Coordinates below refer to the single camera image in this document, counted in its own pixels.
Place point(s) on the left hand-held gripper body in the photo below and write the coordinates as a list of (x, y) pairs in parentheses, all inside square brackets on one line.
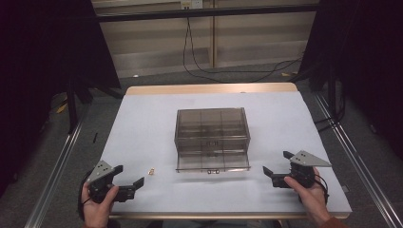
[(100, 177)]

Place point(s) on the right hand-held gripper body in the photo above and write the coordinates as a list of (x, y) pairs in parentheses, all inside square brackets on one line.
[(302, 169)]

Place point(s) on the small gold metal piece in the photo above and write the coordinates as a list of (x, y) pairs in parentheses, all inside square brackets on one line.
[(151, 171)]

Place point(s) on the smoky clear plastic drawer box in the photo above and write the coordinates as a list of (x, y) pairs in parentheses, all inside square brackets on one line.
[(211, 126)]

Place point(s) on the person's right hand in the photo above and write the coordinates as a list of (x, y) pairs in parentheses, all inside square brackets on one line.
[(312, 198)]

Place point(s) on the person's left hand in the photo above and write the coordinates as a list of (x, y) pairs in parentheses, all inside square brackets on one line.
[(95, 209)]

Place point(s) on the small black floor object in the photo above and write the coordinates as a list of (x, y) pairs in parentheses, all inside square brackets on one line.
[(95, 136)]

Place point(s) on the white table mat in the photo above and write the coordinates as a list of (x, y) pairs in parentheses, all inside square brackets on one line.
[(142, 126)]

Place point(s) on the black metal stand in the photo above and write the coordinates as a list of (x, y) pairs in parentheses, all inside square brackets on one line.
[(71, 104), (331, 95)]

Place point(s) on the yellow floor tape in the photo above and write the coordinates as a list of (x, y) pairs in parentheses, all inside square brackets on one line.
[(62, 108), (286, 74)]

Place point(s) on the wooden table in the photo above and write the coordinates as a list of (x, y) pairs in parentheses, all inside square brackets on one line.
[(206, 88)]

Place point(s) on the black curtain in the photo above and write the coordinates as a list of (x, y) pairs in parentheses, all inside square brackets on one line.
[(38, 79), (370, 63)]

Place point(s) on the black horizontal bar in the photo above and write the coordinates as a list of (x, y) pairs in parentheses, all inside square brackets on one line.
[(206, 13)]

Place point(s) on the metal floor rail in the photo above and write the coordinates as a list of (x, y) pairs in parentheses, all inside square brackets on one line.
[(52, 180), (361, 164)]

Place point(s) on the wall power outlet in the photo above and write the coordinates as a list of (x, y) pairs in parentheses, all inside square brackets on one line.
[(191, 4)]

